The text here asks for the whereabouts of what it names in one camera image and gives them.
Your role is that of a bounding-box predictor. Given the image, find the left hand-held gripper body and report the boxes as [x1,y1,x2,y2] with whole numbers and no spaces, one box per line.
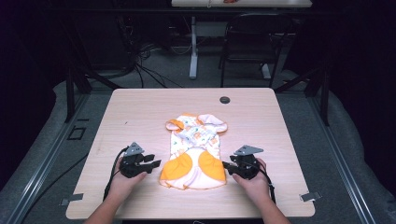
[119,142,156,179]

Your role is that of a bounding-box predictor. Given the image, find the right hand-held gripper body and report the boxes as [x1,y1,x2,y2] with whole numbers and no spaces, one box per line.
[229,145,265,181]

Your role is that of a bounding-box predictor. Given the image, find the orange and white baby garment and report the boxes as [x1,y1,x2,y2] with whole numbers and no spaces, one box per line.
[159,113,229,190]

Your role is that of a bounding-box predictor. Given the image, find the person's right hand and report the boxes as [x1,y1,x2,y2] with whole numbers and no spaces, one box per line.
[232,157,272,203]

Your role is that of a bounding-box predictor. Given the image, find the person's left hand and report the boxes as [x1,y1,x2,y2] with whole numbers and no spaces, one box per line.
[108,157,149,203]

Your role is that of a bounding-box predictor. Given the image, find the grey tape strip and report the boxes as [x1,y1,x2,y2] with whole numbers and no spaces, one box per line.
[59,192,85,207]
[299,191,323,203]

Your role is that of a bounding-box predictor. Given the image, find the black metal stand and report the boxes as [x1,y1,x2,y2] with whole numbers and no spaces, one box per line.
[274,55,331,127]
[59,18,122,123]

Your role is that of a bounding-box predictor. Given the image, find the white desk leg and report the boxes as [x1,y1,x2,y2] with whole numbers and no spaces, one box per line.
[189,16,199,80]

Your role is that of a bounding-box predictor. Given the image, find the black folding chair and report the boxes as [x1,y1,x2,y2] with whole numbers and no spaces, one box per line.
[218,12,295,89]

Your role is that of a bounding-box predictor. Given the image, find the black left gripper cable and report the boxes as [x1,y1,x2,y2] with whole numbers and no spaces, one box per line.
[103,146,130,202]

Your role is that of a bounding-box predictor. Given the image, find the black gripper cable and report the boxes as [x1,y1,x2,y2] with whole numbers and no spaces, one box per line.
[248,159,277,204]
[103,146,130,202]

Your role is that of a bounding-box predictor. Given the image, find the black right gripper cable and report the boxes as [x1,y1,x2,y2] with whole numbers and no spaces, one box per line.
[248,159,277,204]

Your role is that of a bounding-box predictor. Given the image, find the black floor cable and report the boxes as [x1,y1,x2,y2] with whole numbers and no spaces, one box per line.
[19,152,90,224]

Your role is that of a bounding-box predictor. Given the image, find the bundle of black floor cables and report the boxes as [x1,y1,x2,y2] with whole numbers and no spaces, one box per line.
[118,15,185,90]

